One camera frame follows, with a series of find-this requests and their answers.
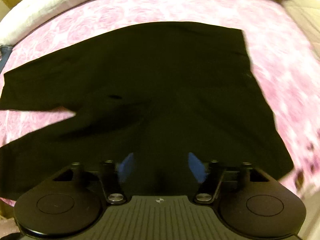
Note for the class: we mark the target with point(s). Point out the blue denim jeans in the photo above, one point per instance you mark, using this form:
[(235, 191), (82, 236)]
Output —
[(5, 54)]

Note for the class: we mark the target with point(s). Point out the pink rose bed sheet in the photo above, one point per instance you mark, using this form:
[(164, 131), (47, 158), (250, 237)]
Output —
[(282, 60)]

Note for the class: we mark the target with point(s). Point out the black garment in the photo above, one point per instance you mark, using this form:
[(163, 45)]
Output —
[(157, 91)]

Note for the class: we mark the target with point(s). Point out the white striped quilt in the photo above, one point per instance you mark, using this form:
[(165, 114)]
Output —
[(62, 2)]

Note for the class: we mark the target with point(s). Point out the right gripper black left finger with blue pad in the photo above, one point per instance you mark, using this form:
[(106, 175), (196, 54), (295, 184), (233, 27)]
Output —
[(113, 178)]

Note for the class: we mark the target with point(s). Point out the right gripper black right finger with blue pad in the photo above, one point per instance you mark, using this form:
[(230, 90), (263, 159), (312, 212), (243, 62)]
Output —
[(208, 176)]

